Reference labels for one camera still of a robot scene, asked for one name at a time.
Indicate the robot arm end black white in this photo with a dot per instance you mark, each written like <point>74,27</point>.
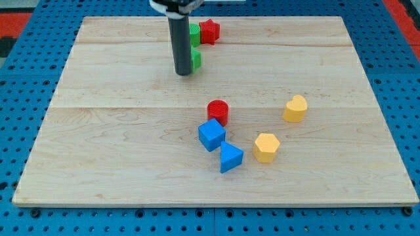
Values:
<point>175,9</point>

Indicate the blue cube block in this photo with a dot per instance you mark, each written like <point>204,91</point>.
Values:
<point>211,134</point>

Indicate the green cube block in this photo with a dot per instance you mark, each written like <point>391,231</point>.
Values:
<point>196,59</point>

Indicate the red cylinder block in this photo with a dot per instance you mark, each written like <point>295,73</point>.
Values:
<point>219,110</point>

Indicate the blue triangle block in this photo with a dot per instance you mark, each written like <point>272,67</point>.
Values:
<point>230,157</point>

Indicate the yellow hexagon block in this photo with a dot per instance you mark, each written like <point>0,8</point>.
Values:
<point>265,147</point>

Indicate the wooden board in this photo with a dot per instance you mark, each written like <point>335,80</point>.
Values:
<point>121,130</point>

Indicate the yellow heart block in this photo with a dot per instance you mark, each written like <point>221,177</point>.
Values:
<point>295,109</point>

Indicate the green cylinder block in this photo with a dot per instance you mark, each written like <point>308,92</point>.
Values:
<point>195,35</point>

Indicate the red star block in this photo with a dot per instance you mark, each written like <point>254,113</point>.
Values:
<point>210,32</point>

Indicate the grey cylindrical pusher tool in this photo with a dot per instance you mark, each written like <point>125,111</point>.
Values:
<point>180,41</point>

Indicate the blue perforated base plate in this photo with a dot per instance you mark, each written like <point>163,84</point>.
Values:
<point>34,65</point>

